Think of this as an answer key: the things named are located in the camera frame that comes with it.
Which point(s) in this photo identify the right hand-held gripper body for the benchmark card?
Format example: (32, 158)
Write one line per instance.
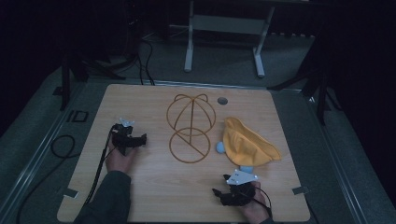
(239, 190)

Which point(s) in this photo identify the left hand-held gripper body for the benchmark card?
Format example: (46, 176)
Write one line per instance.
(122, 137)

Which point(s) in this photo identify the person's left hand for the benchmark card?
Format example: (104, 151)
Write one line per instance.
(120, 161)

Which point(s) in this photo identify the person's right hand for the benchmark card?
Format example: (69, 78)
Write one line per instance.
(257, 211)

